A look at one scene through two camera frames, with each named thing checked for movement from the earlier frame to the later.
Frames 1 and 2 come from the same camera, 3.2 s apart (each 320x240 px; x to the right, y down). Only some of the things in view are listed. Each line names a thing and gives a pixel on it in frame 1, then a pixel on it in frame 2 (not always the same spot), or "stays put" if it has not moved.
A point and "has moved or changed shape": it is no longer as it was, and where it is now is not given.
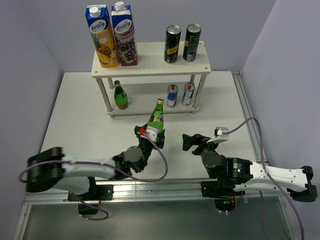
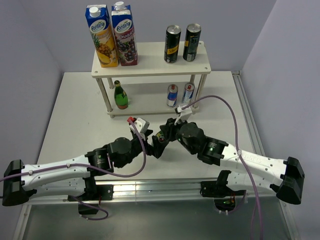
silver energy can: (172, 92) stays put
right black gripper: (196, 139) → (169, 127)
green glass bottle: (156, 120) has moved or changed shape
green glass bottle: (121, 96) stays put
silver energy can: (187, 94) stays put
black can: (172, 43) stays put
